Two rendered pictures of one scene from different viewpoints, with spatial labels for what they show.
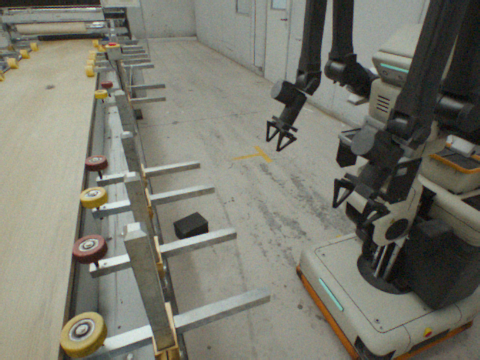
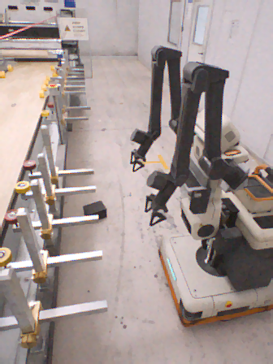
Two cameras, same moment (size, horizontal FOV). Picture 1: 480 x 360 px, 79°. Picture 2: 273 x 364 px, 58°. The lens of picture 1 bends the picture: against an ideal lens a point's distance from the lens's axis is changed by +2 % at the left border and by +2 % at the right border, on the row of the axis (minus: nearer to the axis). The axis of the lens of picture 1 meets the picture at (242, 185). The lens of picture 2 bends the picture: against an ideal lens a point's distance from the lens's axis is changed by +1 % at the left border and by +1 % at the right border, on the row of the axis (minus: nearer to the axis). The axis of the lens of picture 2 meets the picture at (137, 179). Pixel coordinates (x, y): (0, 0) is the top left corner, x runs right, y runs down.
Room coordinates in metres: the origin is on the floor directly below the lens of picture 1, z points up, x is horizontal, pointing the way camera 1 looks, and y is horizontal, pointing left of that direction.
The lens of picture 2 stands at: (-0.24, -0.33, 1.76)
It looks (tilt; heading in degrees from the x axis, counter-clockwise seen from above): 34 degrees down; 9
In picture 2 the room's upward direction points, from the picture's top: 2 degrees clockwise
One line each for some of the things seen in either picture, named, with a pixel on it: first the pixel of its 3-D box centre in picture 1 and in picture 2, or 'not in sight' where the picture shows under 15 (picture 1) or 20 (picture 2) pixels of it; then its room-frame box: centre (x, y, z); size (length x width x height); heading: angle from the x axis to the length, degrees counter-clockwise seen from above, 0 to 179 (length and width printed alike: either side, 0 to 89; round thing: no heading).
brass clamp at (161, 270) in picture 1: (152, 258); (47, 227); (0.59, 0.27, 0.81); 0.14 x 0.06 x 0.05; 21
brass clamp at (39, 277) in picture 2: (165, 336); (41, 266); (0.36, 0.18, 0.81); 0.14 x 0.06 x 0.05; 21
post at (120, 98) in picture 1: (133, 151); (50, 161); (1.03, 0.44, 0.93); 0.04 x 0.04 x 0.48; 21
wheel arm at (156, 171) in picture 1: (151, 173); (62, 174); (1.09, 0.40, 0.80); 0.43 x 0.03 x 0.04; 111
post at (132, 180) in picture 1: (149, 247); (44, 220); (0.57, 0.26, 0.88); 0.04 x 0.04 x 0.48; 21
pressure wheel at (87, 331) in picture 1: (89, 343); (3, 262); (0.32, 0.32, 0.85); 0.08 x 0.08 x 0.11
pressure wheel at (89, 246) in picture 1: (94, 258); (15, 222); (0.55, 0.41, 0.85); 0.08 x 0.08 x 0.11
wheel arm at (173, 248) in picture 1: (168, 251); (57, 223); (0.62, 0.23, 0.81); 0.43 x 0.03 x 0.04; 111
